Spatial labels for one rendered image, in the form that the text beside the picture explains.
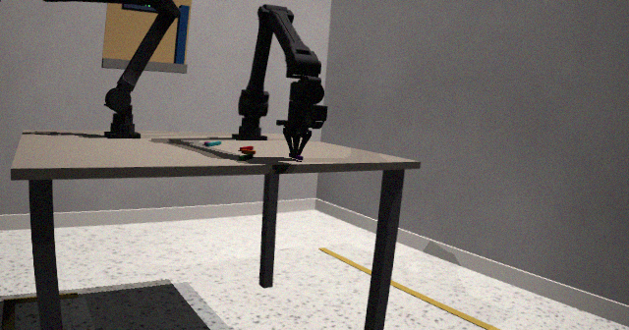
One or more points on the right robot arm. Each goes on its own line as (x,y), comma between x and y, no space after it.
(119,98)

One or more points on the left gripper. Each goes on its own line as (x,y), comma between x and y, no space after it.
(295,131)

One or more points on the green rod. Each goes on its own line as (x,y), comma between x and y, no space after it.
(245,157)

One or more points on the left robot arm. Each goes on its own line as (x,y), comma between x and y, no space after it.
(300,61)

